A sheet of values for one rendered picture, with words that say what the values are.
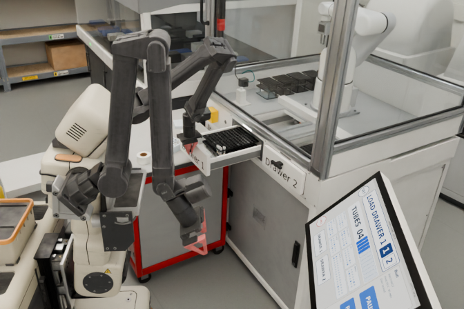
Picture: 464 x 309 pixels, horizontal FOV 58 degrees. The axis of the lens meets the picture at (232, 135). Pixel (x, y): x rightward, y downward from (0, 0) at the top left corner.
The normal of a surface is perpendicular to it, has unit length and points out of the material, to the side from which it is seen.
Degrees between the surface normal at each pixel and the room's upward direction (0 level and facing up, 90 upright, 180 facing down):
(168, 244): 90
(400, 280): 50
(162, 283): 0
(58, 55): 88
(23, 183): 0
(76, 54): 89
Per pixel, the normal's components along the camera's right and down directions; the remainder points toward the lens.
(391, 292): -0.73, -0.64
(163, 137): 0.13, 0.47
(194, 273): 0.04, -0.89
